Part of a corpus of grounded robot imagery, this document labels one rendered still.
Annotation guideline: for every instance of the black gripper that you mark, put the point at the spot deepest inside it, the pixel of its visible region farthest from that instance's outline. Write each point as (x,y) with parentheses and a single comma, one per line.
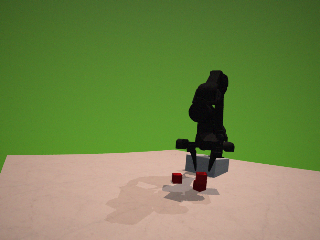
(191,146)

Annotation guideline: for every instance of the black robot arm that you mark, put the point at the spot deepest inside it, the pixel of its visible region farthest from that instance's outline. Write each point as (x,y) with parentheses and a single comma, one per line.
(202,110)

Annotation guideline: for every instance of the red cube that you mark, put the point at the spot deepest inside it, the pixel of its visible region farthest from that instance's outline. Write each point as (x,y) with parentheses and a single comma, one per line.
(198,187)
(201,178)
(177,178)

